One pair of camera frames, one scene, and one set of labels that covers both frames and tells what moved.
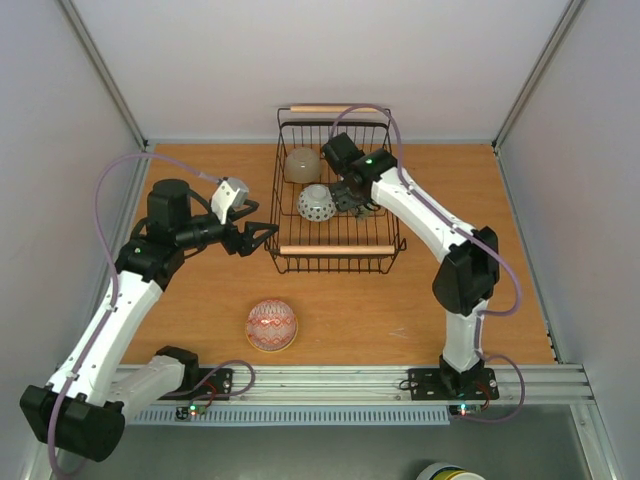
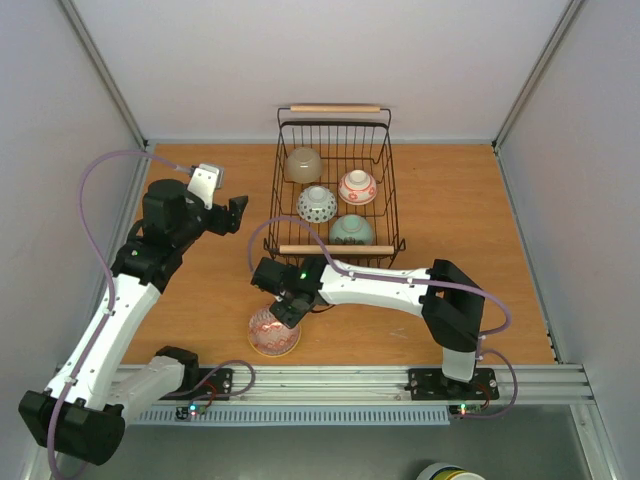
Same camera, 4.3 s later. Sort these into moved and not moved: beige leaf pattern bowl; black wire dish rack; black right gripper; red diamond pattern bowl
Moved: black right gripper
Not moved: black wire dish rack; beige leaf pattern bowl; red diamond pattern bowl
